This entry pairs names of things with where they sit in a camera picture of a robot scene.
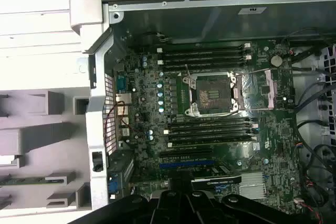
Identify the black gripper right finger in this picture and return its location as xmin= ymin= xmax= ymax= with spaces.
xmin=187 ymin=171 xmax=319 ymax=224

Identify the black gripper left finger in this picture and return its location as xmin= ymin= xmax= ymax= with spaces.
xmin=68 ymin=170 xmax=189 ymax=224

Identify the CPU socket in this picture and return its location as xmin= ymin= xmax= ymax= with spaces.
xmin=183 ymin=71 xmax=246 ymax=118

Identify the black graphics card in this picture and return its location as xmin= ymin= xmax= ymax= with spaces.
xmin=191 ymin=174 xmax=243 ymax=191

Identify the blue expansion slot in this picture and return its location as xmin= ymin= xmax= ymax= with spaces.
xmin=159 ymin=161 xmax=215 ymax=171

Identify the silver finned heatsink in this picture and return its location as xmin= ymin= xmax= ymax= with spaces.
xmin=238 ymin=172 xmax=266 ymax=200

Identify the black expansion slot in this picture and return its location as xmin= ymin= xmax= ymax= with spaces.
xmin=159 ymin=148 xmax=214 ymax=158

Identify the blue VGA port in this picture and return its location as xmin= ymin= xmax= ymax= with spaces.
xmin=108 ymin=178 xmax=119 ymax=195

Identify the black RAM slot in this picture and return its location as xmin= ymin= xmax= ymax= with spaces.
xmin=167 ymin=118 xmax=253 ymax=130
xmin=163 ymin=124 xmax=260 ymax=135
xmin=161 ymin=61 xmax=246 ymax=72
xmin=167 ymin=135 xmax=259 ymax=148
xmin=156 ymin=55 xmax=253 ymax=66
xmin=160 ymin=49 xmax=246 ymax=60
xmin=156 ymin=43 xmax=253 ymax=54
xmin=167 ymin=130 xmax=257 ymax=142

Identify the green motherboard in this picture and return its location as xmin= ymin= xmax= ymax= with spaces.
xmin=112 ymin=39 xmax=302 ymax=209

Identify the black open PC case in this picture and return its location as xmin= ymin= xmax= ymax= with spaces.
xmin=69 ymin=0 xmax=336 ymax=224

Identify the grey parts rack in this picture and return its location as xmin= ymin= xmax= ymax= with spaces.
xmin=0 ymin=89 xmax=91 ymax=210

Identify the green RAM stick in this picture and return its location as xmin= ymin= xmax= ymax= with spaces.
xmin=0 ymin=178 xmax=47 ymax=186

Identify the round coin battery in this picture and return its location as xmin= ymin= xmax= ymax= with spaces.
xmin=270 ymin=55 xmax=284 ymax=68

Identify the silver metal drive cage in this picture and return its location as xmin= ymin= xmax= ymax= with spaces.
xmin=316 ymin=44 xmax=336 ymax=135

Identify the white case wall sticker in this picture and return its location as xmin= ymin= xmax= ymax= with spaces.
xmin=238 ymin=6 xmax=268 ymax=15

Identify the grey plastic case handle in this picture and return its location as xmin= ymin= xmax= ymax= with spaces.
xmin=69 ymin=0 xmax=103 ymax=36

